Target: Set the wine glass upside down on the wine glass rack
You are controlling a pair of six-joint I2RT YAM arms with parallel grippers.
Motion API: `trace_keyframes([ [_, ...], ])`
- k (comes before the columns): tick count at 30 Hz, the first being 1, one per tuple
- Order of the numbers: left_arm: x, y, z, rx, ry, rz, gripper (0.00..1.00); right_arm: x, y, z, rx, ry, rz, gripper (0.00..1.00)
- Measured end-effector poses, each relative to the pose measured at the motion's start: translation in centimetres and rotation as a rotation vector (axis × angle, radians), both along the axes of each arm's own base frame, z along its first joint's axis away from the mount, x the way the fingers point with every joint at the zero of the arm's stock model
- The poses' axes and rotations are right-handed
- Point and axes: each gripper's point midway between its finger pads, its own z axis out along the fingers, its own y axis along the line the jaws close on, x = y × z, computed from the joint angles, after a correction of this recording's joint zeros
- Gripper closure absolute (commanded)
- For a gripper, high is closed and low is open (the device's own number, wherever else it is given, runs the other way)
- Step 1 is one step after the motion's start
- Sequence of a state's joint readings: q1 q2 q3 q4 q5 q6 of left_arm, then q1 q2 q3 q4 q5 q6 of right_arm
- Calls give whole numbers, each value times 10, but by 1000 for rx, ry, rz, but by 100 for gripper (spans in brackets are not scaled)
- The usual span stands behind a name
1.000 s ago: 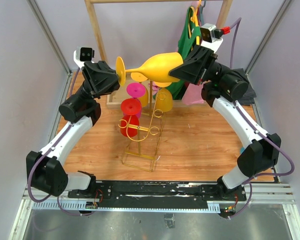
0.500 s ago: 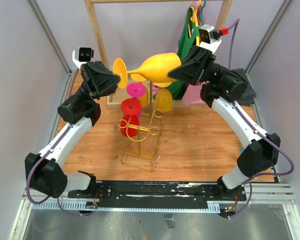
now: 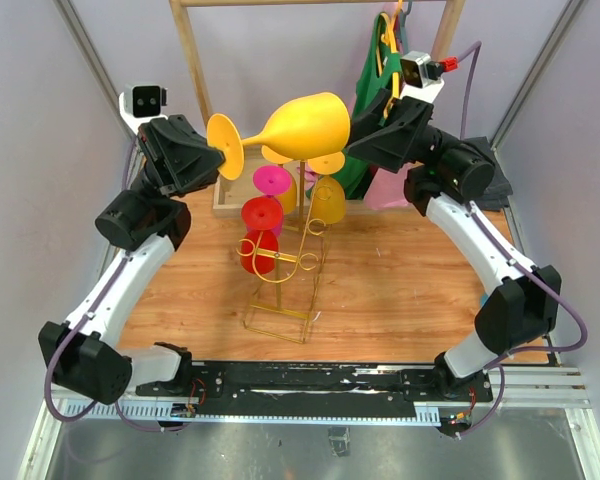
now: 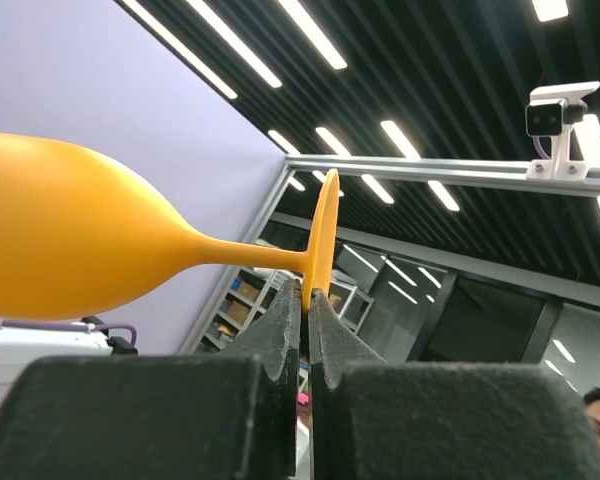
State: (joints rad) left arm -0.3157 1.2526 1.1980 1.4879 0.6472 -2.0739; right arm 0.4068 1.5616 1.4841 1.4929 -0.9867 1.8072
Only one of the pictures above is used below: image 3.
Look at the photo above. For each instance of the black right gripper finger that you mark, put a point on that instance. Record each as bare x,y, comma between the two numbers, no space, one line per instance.
372,118
390,147

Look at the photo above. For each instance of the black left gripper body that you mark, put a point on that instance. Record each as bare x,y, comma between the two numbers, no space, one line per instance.
159,154

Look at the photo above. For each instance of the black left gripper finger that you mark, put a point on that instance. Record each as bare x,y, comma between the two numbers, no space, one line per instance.
186,135
198,166

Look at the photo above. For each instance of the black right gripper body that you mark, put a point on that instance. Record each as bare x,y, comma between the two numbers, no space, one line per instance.
429,146

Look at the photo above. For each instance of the magenta wine glass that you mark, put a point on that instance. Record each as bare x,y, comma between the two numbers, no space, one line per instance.
272,181

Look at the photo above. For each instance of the red wine glass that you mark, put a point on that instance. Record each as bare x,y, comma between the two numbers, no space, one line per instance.
263,217

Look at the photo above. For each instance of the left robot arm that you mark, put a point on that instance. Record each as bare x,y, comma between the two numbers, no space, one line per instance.
147,222

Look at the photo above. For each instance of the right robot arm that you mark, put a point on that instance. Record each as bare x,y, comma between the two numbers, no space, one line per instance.
445,178

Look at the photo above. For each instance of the wooden clothes rack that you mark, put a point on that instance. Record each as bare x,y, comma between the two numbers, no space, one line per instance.
220,207

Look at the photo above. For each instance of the green garment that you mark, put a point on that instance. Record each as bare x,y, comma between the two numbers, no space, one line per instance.
356,175

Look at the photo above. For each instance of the pink garment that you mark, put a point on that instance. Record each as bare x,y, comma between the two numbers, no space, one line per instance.
385,190

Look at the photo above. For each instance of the yellow clothes hanger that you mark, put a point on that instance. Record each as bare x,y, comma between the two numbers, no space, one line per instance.
392,26

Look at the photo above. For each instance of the dark grey folded cloth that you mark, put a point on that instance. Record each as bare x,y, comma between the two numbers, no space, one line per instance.
496,196

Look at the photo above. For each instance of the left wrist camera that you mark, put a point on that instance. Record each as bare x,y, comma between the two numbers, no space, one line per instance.
144,100

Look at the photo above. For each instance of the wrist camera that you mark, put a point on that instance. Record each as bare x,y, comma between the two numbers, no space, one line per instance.
422,76
144,100

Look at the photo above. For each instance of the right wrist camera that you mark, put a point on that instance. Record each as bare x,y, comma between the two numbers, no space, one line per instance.
422,76

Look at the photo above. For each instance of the gold wire wine glass rack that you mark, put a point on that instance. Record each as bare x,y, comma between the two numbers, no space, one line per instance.
303,249

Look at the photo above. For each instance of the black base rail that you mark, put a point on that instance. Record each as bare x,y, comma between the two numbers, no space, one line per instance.
314,392

